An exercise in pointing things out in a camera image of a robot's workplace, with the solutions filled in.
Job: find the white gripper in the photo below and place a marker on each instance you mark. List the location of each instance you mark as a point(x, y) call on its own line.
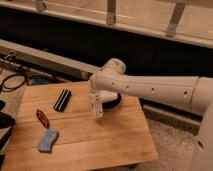
point(95, 97)

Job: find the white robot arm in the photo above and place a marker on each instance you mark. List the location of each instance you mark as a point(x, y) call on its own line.
point(193, 94)

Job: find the black lying bottle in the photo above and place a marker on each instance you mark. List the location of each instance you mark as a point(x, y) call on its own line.
point(62, 101)

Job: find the white cup in dish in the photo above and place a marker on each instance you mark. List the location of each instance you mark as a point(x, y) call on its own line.
point(107, 96)

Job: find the black round dish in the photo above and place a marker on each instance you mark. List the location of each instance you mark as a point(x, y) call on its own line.
point(112, 104)

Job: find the blue object behind table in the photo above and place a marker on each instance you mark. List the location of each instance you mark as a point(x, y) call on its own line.
point(40, 81)

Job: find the red oval object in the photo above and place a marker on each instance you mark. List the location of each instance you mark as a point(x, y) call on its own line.
point(42, 118)

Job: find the blue sponge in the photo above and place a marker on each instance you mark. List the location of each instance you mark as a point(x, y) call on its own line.
point(47, 141)

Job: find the metal railing post middle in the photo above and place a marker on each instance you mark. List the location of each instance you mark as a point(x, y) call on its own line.
point(111, 12)

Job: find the metal railing post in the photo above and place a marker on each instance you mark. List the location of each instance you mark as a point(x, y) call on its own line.
point(175, 18)
point(111, 12)

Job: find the metal railing post right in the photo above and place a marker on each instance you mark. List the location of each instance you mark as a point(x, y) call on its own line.
point(175, 18)

